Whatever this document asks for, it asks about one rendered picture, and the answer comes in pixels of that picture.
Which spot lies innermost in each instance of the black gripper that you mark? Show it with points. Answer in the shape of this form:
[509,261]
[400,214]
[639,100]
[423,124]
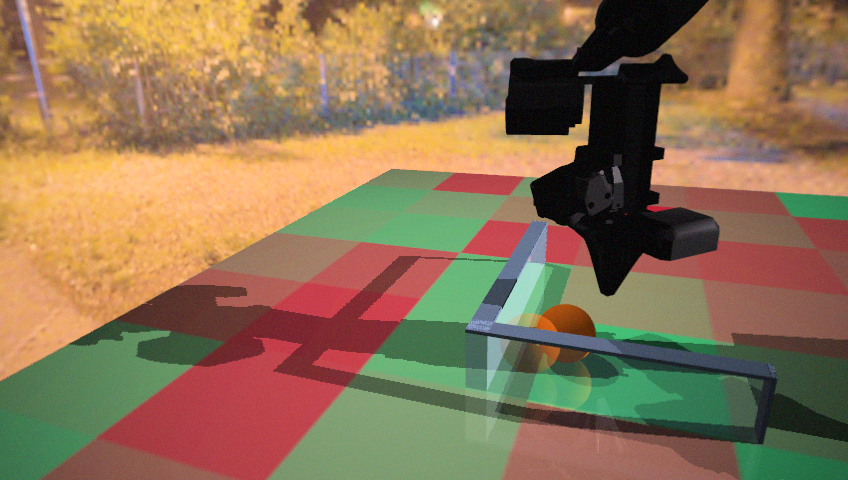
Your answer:
[615,240]

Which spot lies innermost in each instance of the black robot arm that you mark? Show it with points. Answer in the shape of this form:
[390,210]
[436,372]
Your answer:
[546,97]

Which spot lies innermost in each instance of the clear l-shaped low wall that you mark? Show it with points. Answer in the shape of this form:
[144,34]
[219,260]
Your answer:
[676,397]

